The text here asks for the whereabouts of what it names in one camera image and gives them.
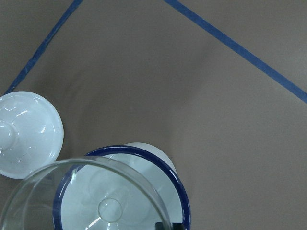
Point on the white mug lid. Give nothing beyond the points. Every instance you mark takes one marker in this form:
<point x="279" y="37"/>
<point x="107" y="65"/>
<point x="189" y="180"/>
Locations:
<point x="31" y="134"/>

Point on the white enamel mug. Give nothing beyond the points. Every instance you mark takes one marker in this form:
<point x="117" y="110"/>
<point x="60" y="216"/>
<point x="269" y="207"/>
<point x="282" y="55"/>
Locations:
<point x="153" y="182"/>

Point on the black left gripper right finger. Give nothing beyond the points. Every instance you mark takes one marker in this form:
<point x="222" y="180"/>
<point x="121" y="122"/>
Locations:
<point x="177" y="226"/>

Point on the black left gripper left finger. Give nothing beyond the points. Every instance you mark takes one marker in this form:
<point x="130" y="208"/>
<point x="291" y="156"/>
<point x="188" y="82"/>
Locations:
<point x="159" y="226"/>

